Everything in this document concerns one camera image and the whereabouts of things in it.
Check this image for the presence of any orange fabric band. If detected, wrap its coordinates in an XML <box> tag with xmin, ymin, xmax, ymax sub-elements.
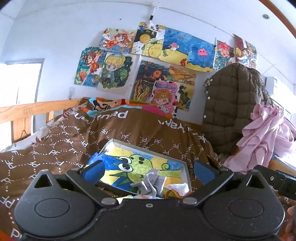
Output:
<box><xmin>165</xmin><ymin>183</ymin><xmax>193</xmax><ymax>199</ymax></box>

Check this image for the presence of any grey sock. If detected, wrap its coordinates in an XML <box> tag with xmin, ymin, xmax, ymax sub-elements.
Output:
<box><xmin>130</xmin><ymin>168</ymin><xmax>167</xmax><ymax>198</ymax></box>

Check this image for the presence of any person right hand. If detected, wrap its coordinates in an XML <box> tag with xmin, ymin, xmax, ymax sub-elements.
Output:
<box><xmin>284</xmin><ymin>205</ymin><xmax>295</xmax><ymax>241</ymax></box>

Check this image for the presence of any brown patterned duvet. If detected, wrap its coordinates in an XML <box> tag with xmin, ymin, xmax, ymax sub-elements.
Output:
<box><xmin>1</xmin><ymin>98</ymin><xmax>220</xmax><ymax>240</ymax></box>

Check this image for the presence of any grey tray with frog picture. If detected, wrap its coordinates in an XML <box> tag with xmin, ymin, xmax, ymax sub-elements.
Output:
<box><xmin>84</xmin><ymin>139</ymin><xmax>192</xmax><ymax>198</ymax></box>

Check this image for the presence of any pink cloth garment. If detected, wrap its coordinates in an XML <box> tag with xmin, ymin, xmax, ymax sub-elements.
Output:
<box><xmin>224</xmin><ymin>104</ymin><xmax>295</xmax><ymax>173</ymax></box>

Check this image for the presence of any olive quilted jacket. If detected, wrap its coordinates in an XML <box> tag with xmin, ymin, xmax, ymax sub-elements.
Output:
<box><xmin>202</xmin><ymin>63</ymin><xmax>273</xmax><ymax>154</ymax></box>

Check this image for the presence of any pink anime girl poster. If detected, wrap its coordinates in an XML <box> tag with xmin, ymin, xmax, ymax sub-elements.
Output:
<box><xmin>151</xmin><ymin>79</ymin><xmax>183</xmax><ymax>118</ymax></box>

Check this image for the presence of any blond boy cartoon poster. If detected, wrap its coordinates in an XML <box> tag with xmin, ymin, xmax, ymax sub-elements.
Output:
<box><xmin>97</xmin><ymin>52</ymin><xmax>134</xmax><ymax>95</ymax></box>

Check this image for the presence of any anime girl swimming poster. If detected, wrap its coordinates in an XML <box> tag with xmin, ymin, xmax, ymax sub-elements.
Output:
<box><xmin>74</xmin><ymin>47</ymin><xmax>107</xmax><ymax>88</ymax></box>

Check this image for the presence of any starry night painting poster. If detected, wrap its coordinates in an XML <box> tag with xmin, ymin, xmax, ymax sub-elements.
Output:
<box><xmin>130</xmin><ymin>60</ymin><xmax>169</xmax><ymax>103</ymax></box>

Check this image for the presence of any red-haired kid poster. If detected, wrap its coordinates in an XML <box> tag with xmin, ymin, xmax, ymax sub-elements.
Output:
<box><xmin>213</xmin><ymin>40</ymin><xmax>235</xmax><ymax>70</ymax></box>

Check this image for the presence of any underwater yellow sand poster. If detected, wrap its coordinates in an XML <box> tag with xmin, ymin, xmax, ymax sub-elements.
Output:
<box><xmin>132</xmin><ymin>22</ymin><xmax>215</xmax><ymax>72</ymax></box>

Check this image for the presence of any orange-haired girl top poster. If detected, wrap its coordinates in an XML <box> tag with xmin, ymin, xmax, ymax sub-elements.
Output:
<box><xmin>99</xmin><ymin>28</ymin><xmax>137</xmax><ymax>53</ymax></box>

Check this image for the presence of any wooden bed rail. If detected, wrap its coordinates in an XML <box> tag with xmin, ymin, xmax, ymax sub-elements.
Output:
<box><xmin>1</xmin><ymin>99</ymin><xmax>82</xmax><ymax>143</ymax></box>

